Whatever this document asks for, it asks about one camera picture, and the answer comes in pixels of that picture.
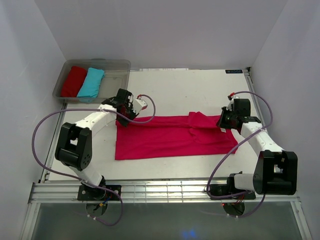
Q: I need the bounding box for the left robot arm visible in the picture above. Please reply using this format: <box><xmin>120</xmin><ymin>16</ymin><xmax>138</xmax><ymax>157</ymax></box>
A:
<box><xmin>55</xmin><ymin>88</ymin><xmax>148</xmax><ymax>200</ymax></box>

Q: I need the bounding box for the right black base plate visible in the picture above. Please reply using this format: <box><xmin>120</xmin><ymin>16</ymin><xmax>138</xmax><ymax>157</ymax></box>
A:
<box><xmin>209</xmin><ymin>183</ymin><xmax>256</xmax><ymax>200</ymax></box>

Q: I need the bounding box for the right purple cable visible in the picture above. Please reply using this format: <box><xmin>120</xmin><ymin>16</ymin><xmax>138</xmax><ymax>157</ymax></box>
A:
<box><xmin>206</xmin><ymin>90</ymin><xmax>273</xmax><ymax>219</ymax></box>

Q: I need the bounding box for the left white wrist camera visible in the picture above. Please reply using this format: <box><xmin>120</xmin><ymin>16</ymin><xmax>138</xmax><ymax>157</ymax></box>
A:
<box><xmin>132</xmin><ymin>98</ymin><xmax>148</xmax><ymax>115</ymax></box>

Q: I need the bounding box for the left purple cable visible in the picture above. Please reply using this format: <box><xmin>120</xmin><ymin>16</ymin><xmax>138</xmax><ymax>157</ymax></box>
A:
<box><xmin>31</xmin><ymin>94</ymin><xmax>156</xmax><ymax>227</ymax></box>

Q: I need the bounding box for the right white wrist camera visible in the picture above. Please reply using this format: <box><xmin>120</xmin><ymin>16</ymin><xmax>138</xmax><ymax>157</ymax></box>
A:
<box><xmin>227</xmin><ymin>92</ymin><xmax>239</xmax><ymax>108</ymax></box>

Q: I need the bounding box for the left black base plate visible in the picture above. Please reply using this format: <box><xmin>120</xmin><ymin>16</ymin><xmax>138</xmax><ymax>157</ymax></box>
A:
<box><xmin>76</xmin><ymin>185</ymin><xmax>119</xmax><ymax>202</ymax></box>

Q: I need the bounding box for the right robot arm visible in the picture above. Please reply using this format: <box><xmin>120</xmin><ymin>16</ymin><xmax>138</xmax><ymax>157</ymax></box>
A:
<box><xmin>217</xmin><ymin>96</ymin><xmax>298</xmax><ymax>199</ymax></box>

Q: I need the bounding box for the aluminium frame rail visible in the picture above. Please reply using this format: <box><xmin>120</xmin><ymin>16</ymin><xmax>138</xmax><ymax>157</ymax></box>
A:
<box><xmin>27</xmin><ymin>181</ymin><xmax>301</xmax><ymax>204</ymax></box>

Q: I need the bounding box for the purple cable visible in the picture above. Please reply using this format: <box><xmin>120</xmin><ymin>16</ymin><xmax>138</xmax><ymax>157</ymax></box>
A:
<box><xmin>206</xmin><ymin>90</ymin><xmax>273</xmax><ymax>219</ymax></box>
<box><xmin>31</xmin><ymin>94</ymin><xmax>156</xmax><ymax>227</ymax></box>

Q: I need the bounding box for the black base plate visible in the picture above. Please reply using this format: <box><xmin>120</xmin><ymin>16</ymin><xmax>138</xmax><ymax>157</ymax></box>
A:
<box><xmin>209</xmin><ymin>183</ymin><xmax>256</xmax><ymax>200</ymax></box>
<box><xmin>76</xmin><ymin>185</ymin><xmax>119</xmax><ymax>202</ymax></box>

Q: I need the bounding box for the clear plastic bin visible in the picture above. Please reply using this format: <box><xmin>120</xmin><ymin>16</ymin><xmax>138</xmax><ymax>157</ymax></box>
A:
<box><xmin>52</xmin><ymin>58</ymin><xmax>131</xmax><ymax>104</ymax></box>

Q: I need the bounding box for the red rolled t shirt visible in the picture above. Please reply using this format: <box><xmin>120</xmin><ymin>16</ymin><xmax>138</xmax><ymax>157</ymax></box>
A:
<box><xmin>60</xmin><ymin>66</ymin><xmax>87</xmax><ymax>98</ymax></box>

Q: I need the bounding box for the pink t shirt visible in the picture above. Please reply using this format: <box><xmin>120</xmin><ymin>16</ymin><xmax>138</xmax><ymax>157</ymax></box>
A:
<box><xmin>115</xmin><ymin>111</ymin><xmax>238</xmax><ymax>161</ymax></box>

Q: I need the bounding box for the cyan rolled t shirt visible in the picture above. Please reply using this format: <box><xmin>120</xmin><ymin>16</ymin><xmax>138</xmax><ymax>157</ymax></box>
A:
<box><xmin>76</xmin><ymin>67</ymin><xmax>105</xmax><ymax>98</ymax></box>

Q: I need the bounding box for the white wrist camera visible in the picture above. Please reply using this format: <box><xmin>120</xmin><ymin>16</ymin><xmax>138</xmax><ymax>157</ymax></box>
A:
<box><xmin>227</xmin><ymin>92</ymin><xmax>239</xmax><ymax>108</ymax></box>
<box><xmin>132</xmin><ymin>98</ymin><xmax>148</xmax><ymax>115</ymax></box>

